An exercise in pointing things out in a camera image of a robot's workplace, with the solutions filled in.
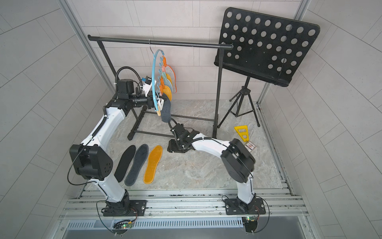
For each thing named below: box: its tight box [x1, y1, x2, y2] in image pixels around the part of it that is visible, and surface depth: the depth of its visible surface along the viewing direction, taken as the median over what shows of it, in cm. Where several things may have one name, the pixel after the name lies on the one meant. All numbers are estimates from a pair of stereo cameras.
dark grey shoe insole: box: [124, 143, 149, 187], surface depth 87 cm
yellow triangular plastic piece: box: [233, 124, 250, 142], surface depth 101 cm
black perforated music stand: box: [213, 6, 321, 87], surface depth 65 cm
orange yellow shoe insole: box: [143, 144, 163, 185], surface depth 87 cm
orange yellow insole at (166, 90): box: [162, 85, 173, 102], surface depth 82 cm
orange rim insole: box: [162, 55, 178, 94], surface depth 92 cm
